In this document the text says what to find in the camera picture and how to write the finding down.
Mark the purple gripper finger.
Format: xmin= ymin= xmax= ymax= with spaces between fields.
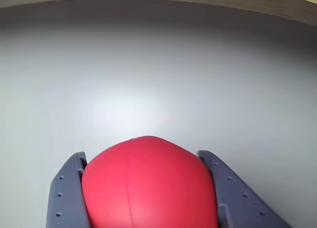
xmin=197 ymin=150 xmax=293 ymax=228
xmin=46 ymin=151 xmax=91 ymax=228

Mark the red ball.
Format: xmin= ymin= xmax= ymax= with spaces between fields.
xmin=81 ymin=135 xmax=219 ymax=228

